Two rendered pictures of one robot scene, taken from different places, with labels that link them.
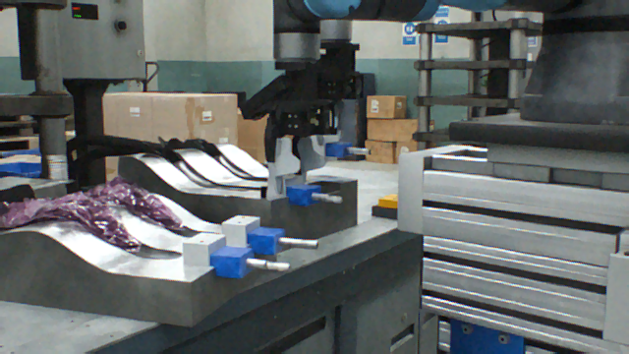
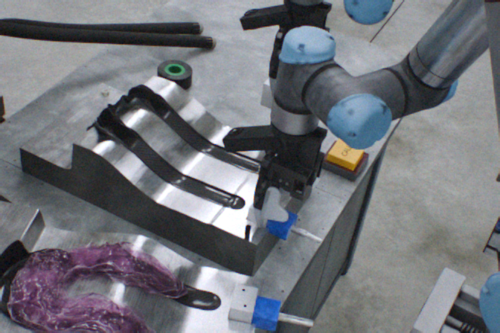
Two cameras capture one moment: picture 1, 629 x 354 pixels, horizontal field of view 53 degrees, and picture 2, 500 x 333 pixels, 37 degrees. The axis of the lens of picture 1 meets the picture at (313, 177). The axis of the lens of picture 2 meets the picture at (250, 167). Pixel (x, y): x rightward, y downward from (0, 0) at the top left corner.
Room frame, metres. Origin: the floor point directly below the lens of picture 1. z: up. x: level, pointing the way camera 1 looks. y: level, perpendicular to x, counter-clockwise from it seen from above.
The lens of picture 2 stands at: (0.16, 0.30, 1.79)
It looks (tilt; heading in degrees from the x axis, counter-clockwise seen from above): 41 degrees down; 346
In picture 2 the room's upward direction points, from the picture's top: 8 degrees clockwise
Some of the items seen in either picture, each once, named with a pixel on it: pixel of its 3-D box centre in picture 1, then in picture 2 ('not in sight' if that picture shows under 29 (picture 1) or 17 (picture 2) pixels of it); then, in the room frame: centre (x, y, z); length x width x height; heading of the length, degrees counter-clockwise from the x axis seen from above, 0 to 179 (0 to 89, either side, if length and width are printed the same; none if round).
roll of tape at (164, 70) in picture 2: not in sight; (174, 76); (1.57, 0.16, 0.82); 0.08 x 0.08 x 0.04
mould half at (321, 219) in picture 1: (214, 187); (170, 157); (1.23, 0.20, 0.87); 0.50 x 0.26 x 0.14; 54
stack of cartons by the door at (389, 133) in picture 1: (400, 129); not in sight; (7.93, -1.08, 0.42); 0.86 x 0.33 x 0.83; 54
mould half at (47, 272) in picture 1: (81, 236); (92, 308); (0.89, 0.33, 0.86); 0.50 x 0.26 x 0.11; 72
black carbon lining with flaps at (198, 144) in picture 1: (215, 163); (175, 143); (1.21, 0.19, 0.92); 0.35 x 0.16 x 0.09; 54
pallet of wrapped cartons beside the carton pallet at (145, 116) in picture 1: (161, 148); not in sight; (5.40, 1.30, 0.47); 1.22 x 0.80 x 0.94; 58
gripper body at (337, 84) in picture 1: (337, 72); (302, 27); (1.34, -0.05, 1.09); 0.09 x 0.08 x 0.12; 54
